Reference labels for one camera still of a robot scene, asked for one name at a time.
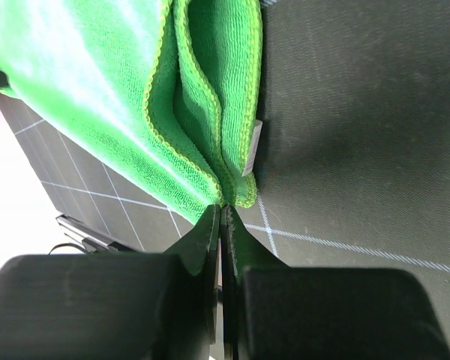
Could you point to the aluminium frame rail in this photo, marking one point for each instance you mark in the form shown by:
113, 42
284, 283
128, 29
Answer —
93, 241

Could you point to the black grid mat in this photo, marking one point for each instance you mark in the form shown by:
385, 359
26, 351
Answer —
350, 153

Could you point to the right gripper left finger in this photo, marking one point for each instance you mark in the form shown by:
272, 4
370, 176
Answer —
114, 304

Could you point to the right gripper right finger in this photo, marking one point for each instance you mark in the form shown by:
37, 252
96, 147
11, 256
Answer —
275, 311

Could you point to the green microfiber towel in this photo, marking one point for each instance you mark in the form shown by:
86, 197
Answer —
162, 92

